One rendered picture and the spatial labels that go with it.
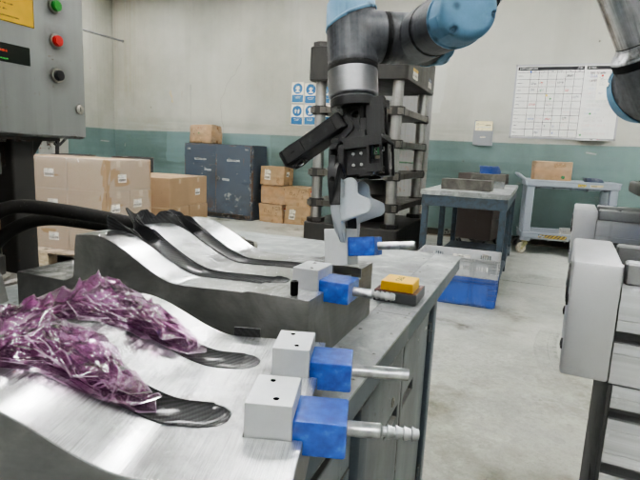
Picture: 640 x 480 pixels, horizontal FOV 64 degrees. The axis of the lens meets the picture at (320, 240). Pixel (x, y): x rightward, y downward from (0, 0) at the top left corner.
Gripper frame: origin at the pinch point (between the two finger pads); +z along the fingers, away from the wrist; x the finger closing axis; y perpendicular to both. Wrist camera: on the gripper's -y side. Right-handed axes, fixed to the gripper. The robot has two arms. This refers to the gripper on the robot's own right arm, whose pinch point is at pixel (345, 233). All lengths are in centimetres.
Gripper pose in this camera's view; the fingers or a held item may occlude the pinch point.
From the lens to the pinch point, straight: 77.3
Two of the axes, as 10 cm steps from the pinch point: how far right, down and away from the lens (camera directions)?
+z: 0.3, 10.0, -0.1
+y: 9.2, -0.3, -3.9
